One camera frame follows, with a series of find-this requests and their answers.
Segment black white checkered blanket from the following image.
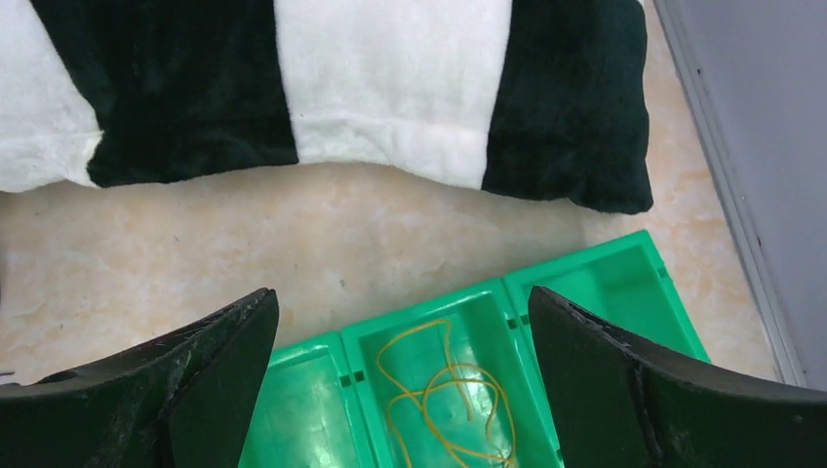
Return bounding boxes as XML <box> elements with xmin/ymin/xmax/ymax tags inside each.
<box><xmin>1</xmin><ymin>0</ymin><xmax>653</xmax><ymax>215</ymax></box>

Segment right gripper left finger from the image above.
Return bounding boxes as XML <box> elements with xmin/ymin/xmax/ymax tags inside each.
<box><xmin>1</xmin><ymin>288</ymin><xmax>279</xmax><ymax>467</ymax></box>

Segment yellow wire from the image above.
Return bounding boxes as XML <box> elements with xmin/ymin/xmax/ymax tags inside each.
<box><xmin>375</xmin><ymin>318</ymin><xmax>520</xmax><ymax>468</ymax></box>

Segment green three-compartment bin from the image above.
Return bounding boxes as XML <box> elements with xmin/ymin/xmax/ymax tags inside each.
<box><xmin>240</xmin><ymin>231</ymin><xmax>707</xmax><ymax>467</ymax></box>

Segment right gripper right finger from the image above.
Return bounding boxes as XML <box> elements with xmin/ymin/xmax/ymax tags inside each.
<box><xmin>528</xmin><ymin>286</ymin><xmax>826</xmax><ymax>467</ymax></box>

